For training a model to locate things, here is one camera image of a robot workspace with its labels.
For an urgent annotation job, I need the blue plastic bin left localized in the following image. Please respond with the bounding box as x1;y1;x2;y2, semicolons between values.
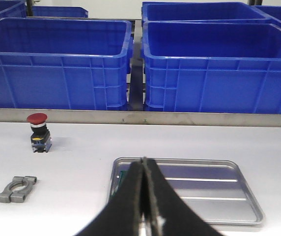
0;0;27;19

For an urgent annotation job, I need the blue bin back left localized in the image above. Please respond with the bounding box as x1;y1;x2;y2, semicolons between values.
32;6;88;18

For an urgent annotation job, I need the metal table edge rail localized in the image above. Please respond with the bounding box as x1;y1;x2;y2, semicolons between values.
0;108;281;127

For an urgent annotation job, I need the grey metal clamp block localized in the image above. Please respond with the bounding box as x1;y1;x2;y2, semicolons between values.
0;176;37;203

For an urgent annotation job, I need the green perforated circuit board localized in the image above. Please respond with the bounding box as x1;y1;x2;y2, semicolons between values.
112;171;127;197

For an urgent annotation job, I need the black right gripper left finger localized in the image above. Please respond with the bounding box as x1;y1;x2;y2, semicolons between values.
77;161;143;236

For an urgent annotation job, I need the blue plastic bin centre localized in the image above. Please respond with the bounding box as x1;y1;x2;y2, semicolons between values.
0;18;133;110

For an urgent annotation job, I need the red emergency stop button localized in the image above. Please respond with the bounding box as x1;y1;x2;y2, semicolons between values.
27;113;52;152

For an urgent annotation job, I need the silver metal tray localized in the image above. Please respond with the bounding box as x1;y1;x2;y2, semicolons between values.
109;156;265;227

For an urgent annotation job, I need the blue plastic bin right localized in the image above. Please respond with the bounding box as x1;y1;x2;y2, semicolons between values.
142;22;281;114

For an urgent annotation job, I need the blue bin back right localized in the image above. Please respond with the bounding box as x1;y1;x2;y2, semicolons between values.
141;2;271;23

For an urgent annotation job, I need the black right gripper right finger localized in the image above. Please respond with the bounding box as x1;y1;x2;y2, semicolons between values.
142;158;221;236

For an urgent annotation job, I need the blue plastic bin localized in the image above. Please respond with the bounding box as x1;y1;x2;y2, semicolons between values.
0;18;133;110
0;0;27;19
142;22;281;114

